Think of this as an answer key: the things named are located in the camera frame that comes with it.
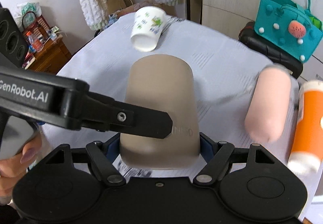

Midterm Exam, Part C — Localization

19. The black suitcase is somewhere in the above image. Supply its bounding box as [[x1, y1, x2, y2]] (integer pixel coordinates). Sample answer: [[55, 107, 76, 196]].
[[239, 21, 303, 79]]

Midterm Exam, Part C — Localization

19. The pink cup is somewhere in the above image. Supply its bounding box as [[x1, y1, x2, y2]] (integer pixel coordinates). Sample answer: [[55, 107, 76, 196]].
[[244, 64, 299, 144]]

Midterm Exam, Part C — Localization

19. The tan brown cup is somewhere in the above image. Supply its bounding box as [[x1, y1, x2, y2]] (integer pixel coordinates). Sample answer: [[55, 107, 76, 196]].
[[120, 55, 200, 170]]

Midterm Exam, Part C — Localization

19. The brown paper bag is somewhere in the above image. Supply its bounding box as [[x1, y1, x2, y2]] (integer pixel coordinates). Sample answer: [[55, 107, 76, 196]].
[[107, 0, 141, 18]]

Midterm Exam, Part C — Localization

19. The grey patterned tablecloth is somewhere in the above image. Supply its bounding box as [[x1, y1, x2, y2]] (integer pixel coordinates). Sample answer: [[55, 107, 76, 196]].
[[40, 14, 323, 207]]

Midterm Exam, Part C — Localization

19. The plastic water bottle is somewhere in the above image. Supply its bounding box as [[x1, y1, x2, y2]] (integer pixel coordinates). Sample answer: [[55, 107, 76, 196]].
[[26, 31, 43, 53]]

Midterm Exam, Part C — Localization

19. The person's left hand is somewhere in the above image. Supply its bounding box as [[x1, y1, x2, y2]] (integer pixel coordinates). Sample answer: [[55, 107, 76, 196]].
[[1, 131, 42, 205]]

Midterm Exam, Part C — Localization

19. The white floral paper cup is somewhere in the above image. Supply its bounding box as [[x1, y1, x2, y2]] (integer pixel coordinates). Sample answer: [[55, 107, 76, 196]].
[[131, 6, 166, 53]]

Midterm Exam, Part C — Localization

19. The wooden side cabinet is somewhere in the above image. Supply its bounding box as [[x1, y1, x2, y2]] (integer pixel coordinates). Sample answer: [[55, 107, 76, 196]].
[[27, 35, 72, 74]]

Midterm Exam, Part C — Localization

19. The teal felt tote bag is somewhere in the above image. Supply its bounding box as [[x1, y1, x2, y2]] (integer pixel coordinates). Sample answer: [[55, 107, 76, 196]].
[[254, 0, 322, 63]]

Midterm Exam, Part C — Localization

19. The orange white paper cup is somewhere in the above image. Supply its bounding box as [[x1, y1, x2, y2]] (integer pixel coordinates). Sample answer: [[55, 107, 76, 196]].
[[287, 80, 322, 175]]

